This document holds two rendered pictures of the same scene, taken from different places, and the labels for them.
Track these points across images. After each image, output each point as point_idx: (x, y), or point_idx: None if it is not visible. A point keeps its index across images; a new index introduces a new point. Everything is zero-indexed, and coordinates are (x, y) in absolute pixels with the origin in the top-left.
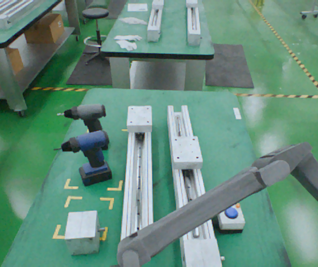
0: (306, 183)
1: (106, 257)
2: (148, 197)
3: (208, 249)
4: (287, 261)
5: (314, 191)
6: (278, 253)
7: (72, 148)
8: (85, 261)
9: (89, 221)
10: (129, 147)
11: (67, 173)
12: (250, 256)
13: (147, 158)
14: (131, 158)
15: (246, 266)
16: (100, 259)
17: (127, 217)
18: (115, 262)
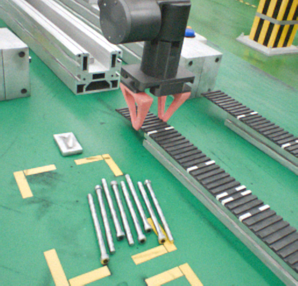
0: None
1: (49, 98)
2: (76, 21)
3: (195, 45)
4: (262, 72)
5: None
6: (249, 69)
7: None
8: (14, 106)
9: (4, 36)
10: None
11: None
12: (226, 74)
13: None
14: None
15: (230, 80)
16: (39, 101)
17: (64, 35)
18: (67, 100)
